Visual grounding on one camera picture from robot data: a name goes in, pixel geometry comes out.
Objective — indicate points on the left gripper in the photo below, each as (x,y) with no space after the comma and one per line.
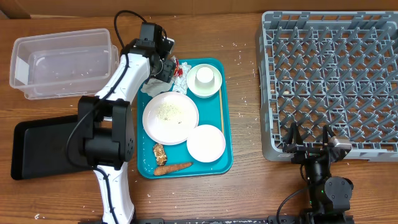
(166,74)

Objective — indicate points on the white cup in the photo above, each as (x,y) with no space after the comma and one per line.
(205,77)

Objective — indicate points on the teal plastic tray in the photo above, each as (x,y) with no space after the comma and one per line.
(209,113)

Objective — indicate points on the grey dishwasher rack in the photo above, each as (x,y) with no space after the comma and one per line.
(329,68)

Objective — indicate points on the white saucer bowl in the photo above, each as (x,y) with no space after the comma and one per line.
(204,92)

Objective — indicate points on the small white plate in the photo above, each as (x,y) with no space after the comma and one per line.
(206,143)

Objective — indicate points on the white napkin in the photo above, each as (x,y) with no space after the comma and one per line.
(180,83)

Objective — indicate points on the orange carrot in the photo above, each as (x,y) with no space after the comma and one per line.
(166,169)

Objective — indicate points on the large white plate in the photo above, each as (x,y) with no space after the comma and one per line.
(169,118)

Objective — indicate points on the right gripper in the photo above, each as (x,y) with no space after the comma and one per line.
(293,144)

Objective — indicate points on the black plastic tray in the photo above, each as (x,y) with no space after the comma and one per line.
(39,148)

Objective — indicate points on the brown walnut piece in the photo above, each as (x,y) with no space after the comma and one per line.
(160,155)

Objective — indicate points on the clear plastic bin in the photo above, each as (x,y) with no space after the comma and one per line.
(63,64)

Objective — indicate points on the red snack wrapper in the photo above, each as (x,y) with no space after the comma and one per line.
(178,72)

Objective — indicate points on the wooden chopstick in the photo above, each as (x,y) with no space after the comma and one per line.
(221,110)

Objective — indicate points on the white tissue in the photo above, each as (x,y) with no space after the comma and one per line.
(155,87)

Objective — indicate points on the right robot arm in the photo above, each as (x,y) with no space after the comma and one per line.
(329,196)

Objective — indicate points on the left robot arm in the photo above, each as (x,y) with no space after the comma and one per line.
(104,132)

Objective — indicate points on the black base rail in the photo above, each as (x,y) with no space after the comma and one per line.
(285,219)

